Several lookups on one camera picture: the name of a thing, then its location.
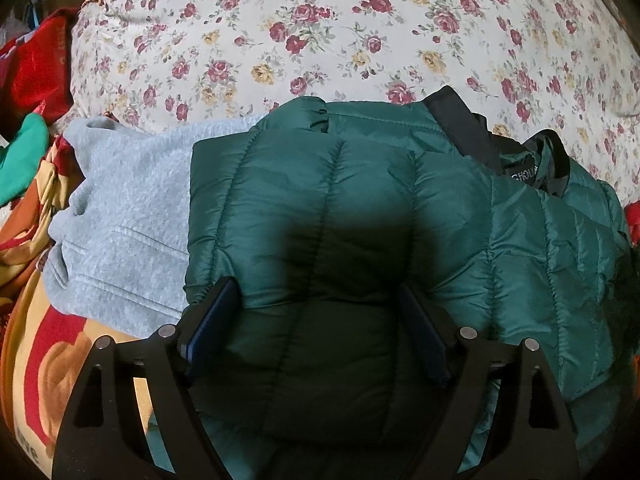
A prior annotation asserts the green quilted puffer jacket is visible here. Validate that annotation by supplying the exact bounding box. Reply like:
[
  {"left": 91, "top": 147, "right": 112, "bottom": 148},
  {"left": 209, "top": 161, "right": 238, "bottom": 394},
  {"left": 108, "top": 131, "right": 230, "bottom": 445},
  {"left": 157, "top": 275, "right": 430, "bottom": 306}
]
[{"left": 184, "top": 97, "right": 639, "bottom": 479}]

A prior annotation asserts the orange red cartoon blanket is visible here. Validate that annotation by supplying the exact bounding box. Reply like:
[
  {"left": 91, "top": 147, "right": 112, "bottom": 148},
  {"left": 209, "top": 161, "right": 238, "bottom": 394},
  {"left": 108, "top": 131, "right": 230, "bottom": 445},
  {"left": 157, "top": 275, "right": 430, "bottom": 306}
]
[{"left": 1, "top": 138, "right": 129, "bottom": 476}]

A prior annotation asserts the grey fleece garment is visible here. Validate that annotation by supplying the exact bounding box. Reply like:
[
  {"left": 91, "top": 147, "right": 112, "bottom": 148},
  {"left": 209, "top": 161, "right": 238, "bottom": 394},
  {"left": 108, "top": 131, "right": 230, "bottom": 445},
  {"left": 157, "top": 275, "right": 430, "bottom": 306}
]
[{"left": 43, "top": 116, "right": 258, "bottom": 338}]

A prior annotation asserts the red cloth on bed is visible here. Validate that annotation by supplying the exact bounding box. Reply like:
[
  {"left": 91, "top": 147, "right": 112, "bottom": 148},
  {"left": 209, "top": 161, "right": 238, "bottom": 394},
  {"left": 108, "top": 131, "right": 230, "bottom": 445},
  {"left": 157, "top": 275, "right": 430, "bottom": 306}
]
[{"left": 625, "top": 202, "right": 640, "bottom": 247}]

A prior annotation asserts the green garment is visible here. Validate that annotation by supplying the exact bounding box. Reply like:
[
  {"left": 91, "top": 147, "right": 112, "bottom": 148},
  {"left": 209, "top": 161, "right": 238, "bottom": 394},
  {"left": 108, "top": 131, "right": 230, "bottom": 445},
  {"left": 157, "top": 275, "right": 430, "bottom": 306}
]
[{"left": 0, "top": 113, "right": 49, "bottom": 206}]

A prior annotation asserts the red garment pile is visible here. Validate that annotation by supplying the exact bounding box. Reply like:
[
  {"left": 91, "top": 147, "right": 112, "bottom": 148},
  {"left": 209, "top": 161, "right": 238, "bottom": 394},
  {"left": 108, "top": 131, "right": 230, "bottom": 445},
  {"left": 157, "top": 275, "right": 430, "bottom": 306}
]
[{"left": 1, "top": 8, "right": 78, "bottom": 141}]

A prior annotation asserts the floral white duvet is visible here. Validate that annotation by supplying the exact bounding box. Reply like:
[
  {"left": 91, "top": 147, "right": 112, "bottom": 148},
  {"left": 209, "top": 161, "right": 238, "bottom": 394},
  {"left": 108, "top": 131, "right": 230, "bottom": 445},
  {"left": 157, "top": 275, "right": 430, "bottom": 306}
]
[{"left": 70, "top": 0, "right": 639, "bottom": 203}]

